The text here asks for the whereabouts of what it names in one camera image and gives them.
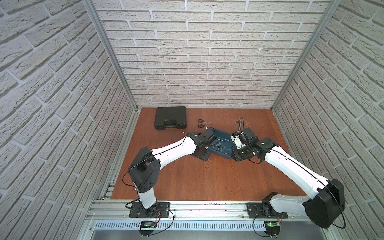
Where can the hammer with black handle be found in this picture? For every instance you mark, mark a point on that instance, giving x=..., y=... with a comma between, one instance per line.
x=241, y=124

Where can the black plastic tool case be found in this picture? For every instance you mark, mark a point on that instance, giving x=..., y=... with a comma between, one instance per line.
x=171, y=117

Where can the black handled scissors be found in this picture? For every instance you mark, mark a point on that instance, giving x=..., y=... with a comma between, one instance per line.
x=203, y=123

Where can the aluminium front rail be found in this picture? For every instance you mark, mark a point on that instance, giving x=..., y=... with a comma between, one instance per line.
x=180, y=210

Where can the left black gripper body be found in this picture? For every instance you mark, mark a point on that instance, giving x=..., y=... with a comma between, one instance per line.
x=208, y=138

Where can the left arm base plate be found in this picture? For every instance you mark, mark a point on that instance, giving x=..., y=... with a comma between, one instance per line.
x=159, y=210

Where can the right controller board green light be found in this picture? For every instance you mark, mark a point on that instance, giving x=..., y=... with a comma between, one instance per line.
x=272, y=226

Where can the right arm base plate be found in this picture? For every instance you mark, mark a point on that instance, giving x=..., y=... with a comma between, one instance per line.
x=263, y=211

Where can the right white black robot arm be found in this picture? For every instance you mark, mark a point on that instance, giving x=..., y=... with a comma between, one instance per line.
x=324, y=199

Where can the left controller board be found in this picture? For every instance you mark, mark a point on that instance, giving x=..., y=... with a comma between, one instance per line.
x=147, y=225

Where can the teal plastic storage box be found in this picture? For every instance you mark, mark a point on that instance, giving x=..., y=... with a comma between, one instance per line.
x=223, y=145

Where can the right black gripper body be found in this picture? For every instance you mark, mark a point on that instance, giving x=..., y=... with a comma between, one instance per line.
x=241, y=153

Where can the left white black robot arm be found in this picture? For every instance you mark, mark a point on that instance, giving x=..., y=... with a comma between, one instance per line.
x=145, y=168

